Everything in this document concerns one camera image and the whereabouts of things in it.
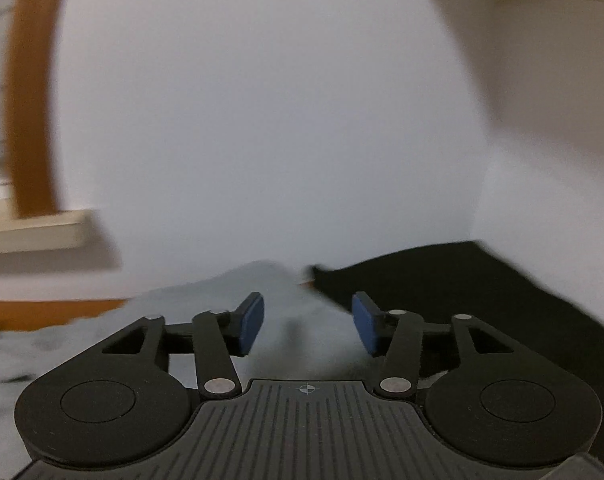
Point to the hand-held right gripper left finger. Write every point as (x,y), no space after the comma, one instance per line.
(252,322)

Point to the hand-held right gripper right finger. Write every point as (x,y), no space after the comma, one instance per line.
(364,322)

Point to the grey sweatshirt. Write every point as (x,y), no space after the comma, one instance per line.
(282,290)

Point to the black folded garment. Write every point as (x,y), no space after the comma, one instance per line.
(482,285)

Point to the beige windowsill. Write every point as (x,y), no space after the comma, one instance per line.
(42,235)

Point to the wooden window frame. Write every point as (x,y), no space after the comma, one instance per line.
(32,85)

